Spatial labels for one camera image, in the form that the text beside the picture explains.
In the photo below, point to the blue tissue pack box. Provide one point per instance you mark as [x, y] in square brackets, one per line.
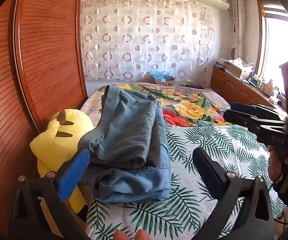
[161, 78]

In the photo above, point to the wooden wardrobe doors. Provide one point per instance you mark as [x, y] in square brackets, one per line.
[40, 74]

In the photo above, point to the folded blue denim jeans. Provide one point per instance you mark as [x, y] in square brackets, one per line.
[149, 183]

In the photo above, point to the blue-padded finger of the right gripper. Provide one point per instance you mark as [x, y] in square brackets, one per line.
[263, 128]
[260, 111]

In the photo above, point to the yellow plush toy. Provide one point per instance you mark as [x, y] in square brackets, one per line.
[59, 142]

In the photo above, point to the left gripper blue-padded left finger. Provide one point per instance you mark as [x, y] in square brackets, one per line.
[54, 187]

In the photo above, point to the grey-blue pants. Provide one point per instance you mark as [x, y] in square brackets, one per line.
[127, 135]

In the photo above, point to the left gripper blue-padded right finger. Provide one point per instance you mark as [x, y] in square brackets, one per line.
[222, 186]

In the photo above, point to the palm leaf print blanket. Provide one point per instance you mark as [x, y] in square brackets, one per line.
[190, 204]

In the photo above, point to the white circle-pattern curtain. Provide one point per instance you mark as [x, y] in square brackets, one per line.
[129, 40]

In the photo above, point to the wooden sideboard cabinet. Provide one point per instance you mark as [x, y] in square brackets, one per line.
[233, 90]

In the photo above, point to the cardboard box on cabinet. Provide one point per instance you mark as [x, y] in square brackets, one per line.
[239, 68]

